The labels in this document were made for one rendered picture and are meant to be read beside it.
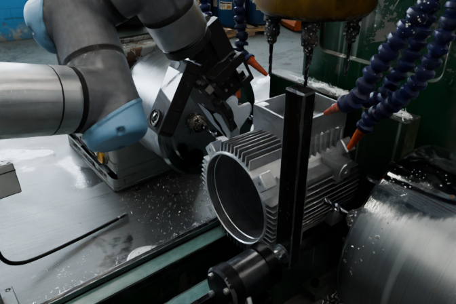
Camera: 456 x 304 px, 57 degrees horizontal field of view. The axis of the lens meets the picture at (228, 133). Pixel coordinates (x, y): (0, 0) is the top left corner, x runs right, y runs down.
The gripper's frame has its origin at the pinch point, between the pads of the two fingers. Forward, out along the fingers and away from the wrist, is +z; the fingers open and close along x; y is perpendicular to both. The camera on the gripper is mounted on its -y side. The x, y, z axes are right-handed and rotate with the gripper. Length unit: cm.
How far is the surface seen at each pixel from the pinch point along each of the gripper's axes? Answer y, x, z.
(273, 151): 1.3, -9.5, -0.7
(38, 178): -32, 57, 15
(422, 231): 0.3, -34.4, -4.0
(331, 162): 7.3, -14.1, 6.1
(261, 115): 5.6, -3.1, -1.4
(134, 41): 7.2, 41.2, -4.0
